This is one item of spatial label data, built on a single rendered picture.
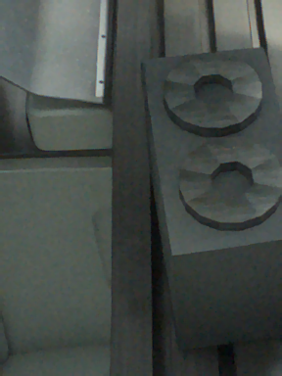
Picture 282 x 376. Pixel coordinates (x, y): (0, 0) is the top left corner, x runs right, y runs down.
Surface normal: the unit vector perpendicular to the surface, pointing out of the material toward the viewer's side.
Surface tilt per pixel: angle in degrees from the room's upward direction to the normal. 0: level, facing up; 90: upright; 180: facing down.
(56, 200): 90
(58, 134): 90
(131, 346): 0
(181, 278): 90
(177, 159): 0
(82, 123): 90
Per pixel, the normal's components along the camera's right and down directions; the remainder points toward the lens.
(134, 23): -0.04, -0.62
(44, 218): 0.02, 0.79
